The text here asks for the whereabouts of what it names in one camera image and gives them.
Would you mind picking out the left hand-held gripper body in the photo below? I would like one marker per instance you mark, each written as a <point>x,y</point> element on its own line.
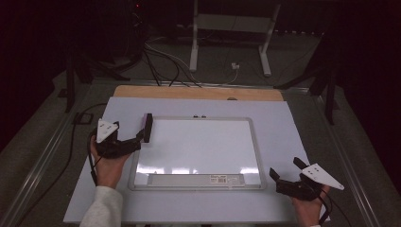
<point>110,146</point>

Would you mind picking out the metal floor rail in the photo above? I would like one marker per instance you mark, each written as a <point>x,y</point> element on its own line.
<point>41,164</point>
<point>346,164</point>

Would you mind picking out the black square frame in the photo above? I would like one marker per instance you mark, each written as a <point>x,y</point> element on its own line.
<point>82,118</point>

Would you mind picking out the person's right hand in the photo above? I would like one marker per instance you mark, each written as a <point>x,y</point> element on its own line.
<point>309,211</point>

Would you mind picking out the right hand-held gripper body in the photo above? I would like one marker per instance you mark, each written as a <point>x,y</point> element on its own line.
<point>302,187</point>

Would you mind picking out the person's left hand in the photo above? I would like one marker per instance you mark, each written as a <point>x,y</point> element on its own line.
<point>108,171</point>

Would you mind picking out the white plug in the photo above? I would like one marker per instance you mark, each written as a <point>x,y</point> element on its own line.
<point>235,66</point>

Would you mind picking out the grey metal stand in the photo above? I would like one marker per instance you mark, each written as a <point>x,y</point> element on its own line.
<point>233,23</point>

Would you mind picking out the dark equipment with red light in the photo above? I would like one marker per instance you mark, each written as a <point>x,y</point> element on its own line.
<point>137,25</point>

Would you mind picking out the large white base sheet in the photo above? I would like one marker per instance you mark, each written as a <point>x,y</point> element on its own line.
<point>277,135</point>

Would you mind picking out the black stand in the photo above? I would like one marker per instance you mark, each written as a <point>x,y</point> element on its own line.
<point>329,94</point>
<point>70,85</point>

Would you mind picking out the purple and black whiteboard eraser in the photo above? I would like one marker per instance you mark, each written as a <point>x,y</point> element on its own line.
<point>149,127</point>

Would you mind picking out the silver-framed whiteboard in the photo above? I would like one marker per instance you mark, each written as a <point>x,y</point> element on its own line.
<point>198,148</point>

